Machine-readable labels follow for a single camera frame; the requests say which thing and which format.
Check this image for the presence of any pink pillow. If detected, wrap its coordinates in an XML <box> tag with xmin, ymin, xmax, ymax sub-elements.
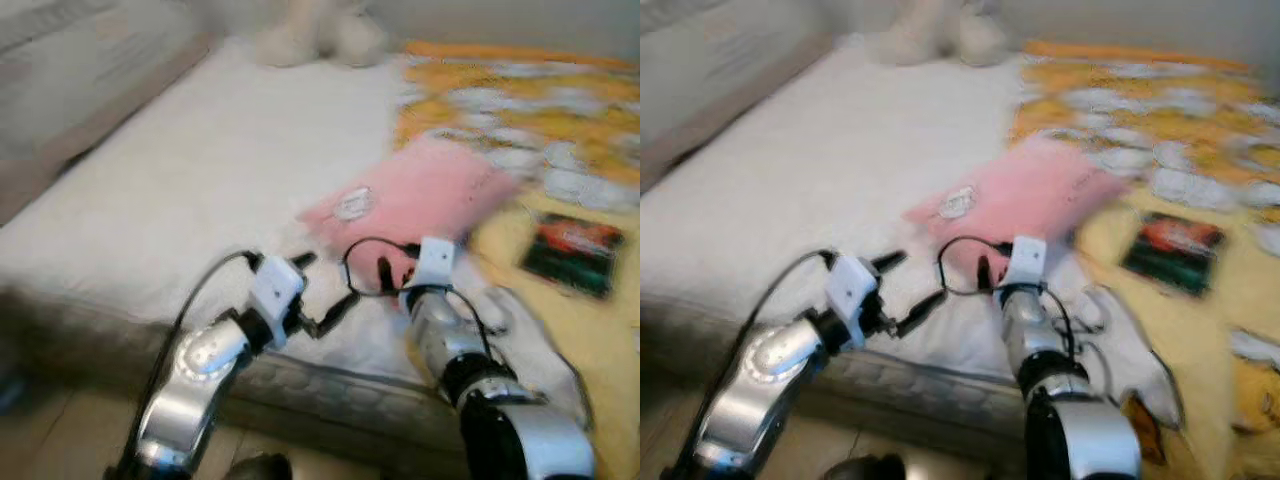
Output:
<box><xmin>905</xmin><ymin>135</ymin><xmax>1126</xmax><ymax>286</ymax></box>
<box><xmin>300</xmin><ymin>138</ymin><xmax>521</xmax><ymax>291</ymax></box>

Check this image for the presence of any dark red-green paperback book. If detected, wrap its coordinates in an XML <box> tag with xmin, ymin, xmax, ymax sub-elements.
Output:
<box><xmin>1120</xmin><ymin>210</ymin><xmax>1226</xmax><ymax>298</ymax></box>
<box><xmin>520</xmin><ymin>212</ymin><xmax>626</xmax><ymax>299</ymax></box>

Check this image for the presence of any yellow cartoon egg blanket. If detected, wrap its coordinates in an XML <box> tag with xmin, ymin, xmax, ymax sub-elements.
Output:
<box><xmin>395</xmin><ymin>40</ymin><xmax>641</xmax><ymax>480</ymax></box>
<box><xmin>1010</xmin><ymin>40</ymin><xmax>1280</xmax><ymax>480</ymax></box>

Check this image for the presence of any bed with white sheet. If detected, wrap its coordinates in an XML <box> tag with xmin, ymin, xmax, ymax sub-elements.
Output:
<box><xmin>640</xmin><ymin>35</ymin><xmax>1041</xmax><ymax>441</ymax></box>
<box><xmin>0</xmin><ymin>35</ymin><xmax>471</xmax><ymax>471</ymax></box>

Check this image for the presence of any grey robot left leg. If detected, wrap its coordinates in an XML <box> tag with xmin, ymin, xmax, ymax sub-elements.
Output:
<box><xmin>225</xmin><ymin>453</ymin><xmax>293</xmax><ymax>480</ymax></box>
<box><xmin>822</xmin><ymin>453</ymin><xmax>904</xmax><ymax>480</ymax></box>

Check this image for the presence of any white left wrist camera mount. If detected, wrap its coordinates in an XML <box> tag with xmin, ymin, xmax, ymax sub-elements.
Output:
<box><xmin>250</xmin><ymin>256</ymin><xmax>306</xmax><ymax>321</ymax></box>
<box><xmin>825</xmin><ymin>255</ymin><xmax>881</xmax><ymax>323</ymax></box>

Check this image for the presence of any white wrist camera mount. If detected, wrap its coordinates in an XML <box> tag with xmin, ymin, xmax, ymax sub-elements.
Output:
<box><xmin>413</xmin><ymin>237</ymin><xmax>457</xmax><ymax>291</ymax></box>
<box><xmin>825</xmin><ymin>255</ymin><xmax>881</xmax><ymax>323</ymax></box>
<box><xmin>250</xmin><ymin>256</ymin><xmax>306</xmax><ymax>321</ymax></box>
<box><xmin>1005</xmin><ymin>236</ymin><xmax>1049</xmax><ymax>291</ymax></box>

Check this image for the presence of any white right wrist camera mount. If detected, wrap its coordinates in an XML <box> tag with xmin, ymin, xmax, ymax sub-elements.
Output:
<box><xmin>413</xmin><ymin>237</ymin><xmax>457</xmax><ymax>291</ymax></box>
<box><xmin>1005</xmin><ymin>236</ymin><xmax>1049</xmax><ymax>291</ymax></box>

